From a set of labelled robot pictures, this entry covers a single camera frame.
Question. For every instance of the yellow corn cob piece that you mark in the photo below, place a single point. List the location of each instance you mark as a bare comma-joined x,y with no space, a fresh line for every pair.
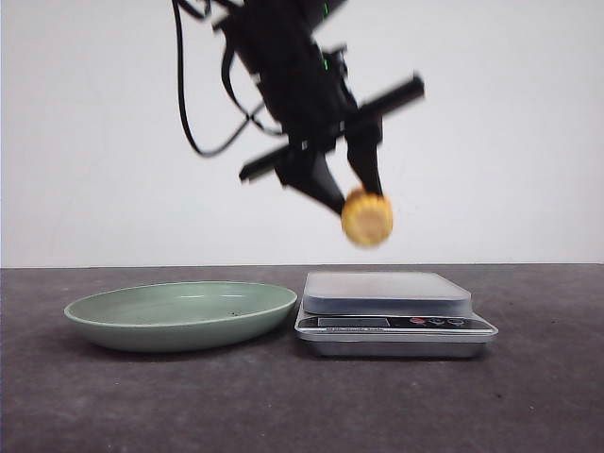
367,218

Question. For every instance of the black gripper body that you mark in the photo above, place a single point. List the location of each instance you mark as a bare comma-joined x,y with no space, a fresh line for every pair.
302,86

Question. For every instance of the silver digital kitchen scale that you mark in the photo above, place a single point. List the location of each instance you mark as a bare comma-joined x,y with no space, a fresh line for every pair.
404,314

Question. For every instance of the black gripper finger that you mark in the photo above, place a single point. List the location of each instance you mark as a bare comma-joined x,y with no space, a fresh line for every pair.
308,173
363,159

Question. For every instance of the green oval plate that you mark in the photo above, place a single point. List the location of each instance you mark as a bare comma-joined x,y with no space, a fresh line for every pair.
180,316

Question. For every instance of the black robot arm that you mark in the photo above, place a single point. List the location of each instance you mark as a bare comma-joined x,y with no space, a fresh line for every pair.
304,89

